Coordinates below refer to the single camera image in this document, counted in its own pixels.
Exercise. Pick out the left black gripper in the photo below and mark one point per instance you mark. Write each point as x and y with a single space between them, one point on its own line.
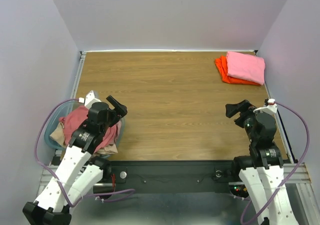
121 109

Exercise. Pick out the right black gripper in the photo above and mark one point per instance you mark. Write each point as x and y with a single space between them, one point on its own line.
240 112

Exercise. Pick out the rose red t shirt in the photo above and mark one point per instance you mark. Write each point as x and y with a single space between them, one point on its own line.
73 120

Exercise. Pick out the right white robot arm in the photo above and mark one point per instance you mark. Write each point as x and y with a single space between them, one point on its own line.
262 171

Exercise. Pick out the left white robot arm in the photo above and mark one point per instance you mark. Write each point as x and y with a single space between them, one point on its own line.
78 171

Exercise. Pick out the folded pink t shirt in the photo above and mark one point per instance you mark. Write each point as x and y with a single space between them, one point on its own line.
246 67

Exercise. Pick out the folded orange t shirt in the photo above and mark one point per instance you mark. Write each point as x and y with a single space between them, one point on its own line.
222 67

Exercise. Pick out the clear blue plastic bin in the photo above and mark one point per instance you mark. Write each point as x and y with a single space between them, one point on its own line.
63 111

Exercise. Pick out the beige t shirt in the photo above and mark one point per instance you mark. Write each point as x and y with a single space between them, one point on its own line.
108 143

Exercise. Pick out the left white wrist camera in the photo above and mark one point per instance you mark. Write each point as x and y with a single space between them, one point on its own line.
90 98

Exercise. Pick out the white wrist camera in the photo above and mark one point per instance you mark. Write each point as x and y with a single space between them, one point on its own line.
90 98
270 107

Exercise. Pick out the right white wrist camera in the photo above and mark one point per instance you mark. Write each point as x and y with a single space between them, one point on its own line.
270 107

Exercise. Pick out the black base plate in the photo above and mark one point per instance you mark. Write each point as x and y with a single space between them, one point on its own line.
151 177

